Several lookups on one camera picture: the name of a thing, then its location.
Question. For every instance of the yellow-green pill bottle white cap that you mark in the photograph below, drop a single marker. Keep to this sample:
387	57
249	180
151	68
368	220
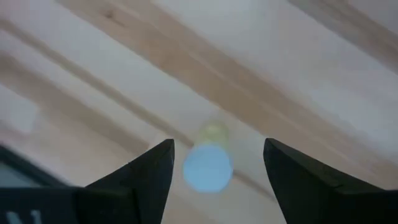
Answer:
208	168

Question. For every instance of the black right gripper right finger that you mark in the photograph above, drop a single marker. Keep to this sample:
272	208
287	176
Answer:
298	193

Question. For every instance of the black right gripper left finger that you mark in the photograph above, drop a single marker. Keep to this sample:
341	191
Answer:
140	193

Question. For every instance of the black aluminium table frame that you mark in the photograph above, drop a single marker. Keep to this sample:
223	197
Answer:
18	160

